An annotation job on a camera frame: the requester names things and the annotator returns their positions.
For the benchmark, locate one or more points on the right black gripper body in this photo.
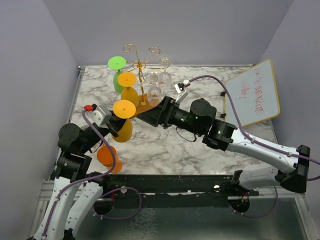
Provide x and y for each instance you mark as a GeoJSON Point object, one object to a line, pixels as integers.
{"type": "Point", "coordinates": [170, 109]}

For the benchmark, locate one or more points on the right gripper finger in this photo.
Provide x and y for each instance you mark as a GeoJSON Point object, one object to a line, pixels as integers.
{"type": "Point", "coordinates": [151, 117]}
{"type": "Point", "coordinates": [153, 107]}

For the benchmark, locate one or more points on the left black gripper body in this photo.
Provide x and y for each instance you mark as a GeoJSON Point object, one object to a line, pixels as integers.
{"type": "Point", "coordinates": [112, 124]}

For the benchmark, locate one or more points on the yellow plastic glass front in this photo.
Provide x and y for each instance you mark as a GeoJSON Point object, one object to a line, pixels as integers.
{"type": "Point", "coordinates": [124, 109]}

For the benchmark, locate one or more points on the yellow plastic glass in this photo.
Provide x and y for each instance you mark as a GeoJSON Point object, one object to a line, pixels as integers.
{"type": "Point", "coordinates": [127, 80]}
{"type": "Point", "coordinates": [124, 109]}

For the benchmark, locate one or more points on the clear wine glass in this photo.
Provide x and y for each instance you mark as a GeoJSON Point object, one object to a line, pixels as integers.
{"type": "Point", "coordinates": [165, 79]}
{"type": "Point", "coordinates": [154, 93]}

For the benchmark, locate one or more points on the orange plastic wine glass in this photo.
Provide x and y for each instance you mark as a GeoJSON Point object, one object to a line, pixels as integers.
{"type": "Point", "coordinates": [104, 156]}

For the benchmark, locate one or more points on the yellow plastic glass back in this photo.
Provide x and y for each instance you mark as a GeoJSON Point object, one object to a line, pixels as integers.
{"type": "Point", "coordinates": [127, 80]}

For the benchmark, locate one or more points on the green plastic wine glass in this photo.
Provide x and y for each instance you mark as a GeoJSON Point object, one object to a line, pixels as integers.
{"type": "Point", "coordinates": [117, 63]}

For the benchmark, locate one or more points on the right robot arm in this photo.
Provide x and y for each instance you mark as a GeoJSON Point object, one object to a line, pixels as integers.
{"type": "Point", "coordinates": [287, 166]}

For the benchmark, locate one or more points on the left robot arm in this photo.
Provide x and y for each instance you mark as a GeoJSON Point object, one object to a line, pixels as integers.
{"type": "Point", "coordinates": [74, 191]}

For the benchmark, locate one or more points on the small whiteboard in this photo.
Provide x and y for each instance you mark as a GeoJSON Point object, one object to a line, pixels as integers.
{"type": "Point", "coordinates": [254, 94]}

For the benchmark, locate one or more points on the gold wire glass rack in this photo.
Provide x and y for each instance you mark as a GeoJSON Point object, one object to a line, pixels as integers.
{"type": "Point", "coordinates": [141, 66]}

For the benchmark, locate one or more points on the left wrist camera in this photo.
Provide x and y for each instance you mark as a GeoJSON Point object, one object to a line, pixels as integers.
{"type": "Point", "coordinates": [100, 115]}

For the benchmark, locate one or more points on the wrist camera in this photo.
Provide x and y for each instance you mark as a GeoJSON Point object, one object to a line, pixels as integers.
{"type": "Point", "coordinates": [100, 115]}
{"type": "Point", "coordinates": [181, 89]}

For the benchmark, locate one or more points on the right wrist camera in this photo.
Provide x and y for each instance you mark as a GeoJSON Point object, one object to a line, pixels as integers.
{"type": "Point", "coordinates": [181, 89]}

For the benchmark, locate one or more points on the black metal base frame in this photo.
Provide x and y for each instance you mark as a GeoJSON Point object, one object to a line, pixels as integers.
{"type": "Point", "coordinates": [171, 191]}

